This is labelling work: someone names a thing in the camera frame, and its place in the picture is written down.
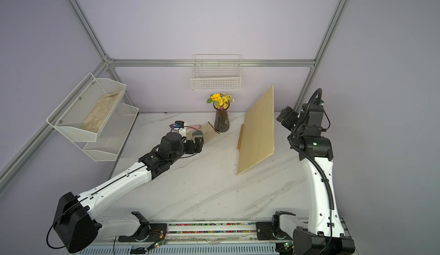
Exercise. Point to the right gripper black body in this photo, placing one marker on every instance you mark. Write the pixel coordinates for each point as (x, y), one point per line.
(292, 123)

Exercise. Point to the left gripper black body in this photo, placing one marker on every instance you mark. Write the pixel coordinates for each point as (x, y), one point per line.
(188, 148)

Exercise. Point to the light plywood board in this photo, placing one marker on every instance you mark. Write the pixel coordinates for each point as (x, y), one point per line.
(258, 133)

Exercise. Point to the wooden easel frame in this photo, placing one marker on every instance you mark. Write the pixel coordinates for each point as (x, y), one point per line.
(240, 137)

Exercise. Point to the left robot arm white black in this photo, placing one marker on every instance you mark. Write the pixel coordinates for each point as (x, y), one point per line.
(78, 220)

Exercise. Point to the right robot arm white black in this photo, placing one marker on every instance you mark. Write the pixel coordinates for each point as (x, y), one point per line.
(323, 233)

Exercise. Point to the cream work glove on table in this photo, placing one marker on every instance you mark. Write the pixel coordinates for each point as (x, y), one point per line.
(206, 131)

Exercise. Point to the dark glass vase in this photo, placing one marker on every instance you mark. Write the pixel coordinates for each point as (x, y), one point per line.
(221, 123)

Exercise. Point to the yellow flower bouquet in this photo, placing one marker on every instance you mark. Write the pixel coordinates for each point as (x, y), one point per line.
(220, 101)

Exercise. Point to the purple trowel pink handle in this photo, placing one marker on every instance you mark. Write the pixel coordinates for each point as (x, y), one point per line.
(193, 127)

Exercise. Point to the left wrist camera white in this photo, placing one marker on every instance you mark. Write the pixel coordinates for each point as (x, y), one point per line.
(180, 127)

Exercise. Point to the white wire wall basket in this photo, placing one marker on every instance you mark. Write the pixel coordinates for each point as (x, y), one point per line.
(216, 72)

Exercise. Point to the metal base rail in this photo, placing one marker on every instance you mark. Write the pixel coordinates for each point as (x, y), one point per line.
(218, 237)

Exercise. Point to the white perforated wall shelf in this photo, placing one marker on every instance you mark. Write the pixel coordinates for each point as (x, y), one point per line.
(107, 144)

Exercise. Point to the aluminium frame profiles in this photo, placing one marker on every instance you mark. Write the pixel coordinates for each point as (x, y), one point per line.
(10, 173)

